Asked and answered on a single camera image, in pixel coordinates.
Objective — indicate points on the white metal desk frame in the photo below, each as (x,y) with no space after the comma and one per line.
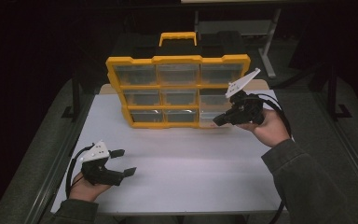
(272,46)

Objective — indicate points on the grey metal rail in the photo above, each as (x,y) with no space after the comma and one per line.
(48,193)
(354,152)

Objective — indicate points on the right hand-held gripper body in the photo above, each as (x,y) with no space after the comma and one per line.
(245,110)

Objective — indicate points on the person's right hand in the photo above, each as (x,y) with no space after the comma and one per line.
(272,130)

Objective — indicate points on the clear plastic parts drawer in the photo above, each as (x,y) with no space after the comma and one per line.
(205,117)

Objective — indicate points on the grid of clear drawers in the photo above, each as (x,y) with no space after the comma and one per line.
(177,74)

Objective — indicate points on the black metal stand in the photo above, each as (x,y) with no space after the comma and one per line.
(332,93)
(76,93)

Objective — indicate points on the yellow and black organizer cabinet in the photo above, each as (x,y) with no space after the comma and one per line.
(177,59)

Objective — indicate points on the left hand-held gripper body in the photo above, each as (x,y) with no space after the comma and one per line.
(98,172)

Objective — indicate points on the person's left hand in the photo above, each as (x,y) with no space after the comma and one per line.
(84,189)

